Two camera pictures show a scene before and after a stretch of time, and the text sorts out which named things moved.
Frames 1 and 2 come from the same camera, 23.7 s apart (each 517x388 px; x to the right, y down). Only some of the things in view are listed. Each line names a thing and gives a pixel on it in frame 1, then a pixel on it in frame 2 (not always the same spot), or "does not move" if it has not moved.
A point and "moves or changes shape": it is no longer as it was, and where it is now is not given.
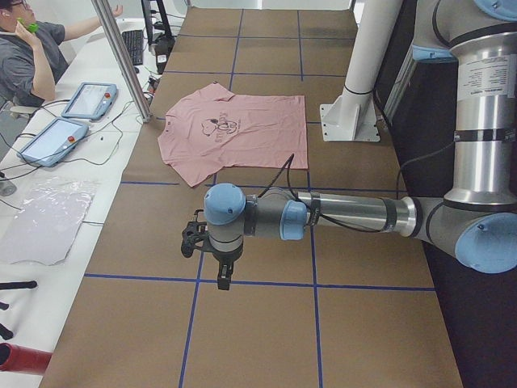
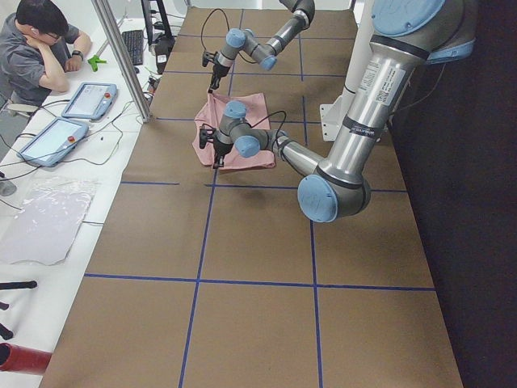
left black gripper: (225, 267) → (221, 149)
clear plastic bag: (44, 226) does not move
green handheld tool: (31, 27) → (94, 61)
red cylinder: (18, 358) does not move
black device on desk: (162, 44) does not move
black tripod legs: (6, 333) does not move
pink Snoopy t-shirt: (212, 128) moves or changes shape
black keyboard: (134, 43) does not move
